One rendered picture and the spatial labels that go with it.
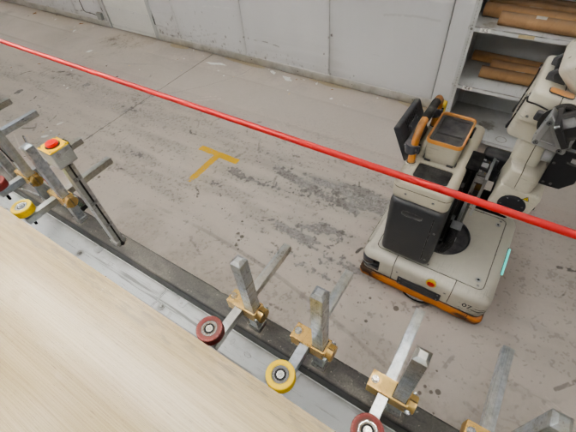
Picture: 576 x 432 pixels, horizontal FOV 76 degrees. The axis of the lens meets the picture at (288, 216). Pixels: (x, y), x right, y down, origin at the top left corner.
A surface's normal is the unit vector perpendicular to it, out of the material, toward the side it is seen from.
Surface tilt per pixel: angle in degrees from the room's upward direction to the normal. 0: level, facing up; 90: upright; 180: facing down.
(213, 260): 0
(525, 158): 90
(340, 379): 0
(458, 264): 0
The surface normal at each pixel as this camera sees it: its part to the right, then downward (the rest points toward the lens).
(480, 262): -0.07, -0.65
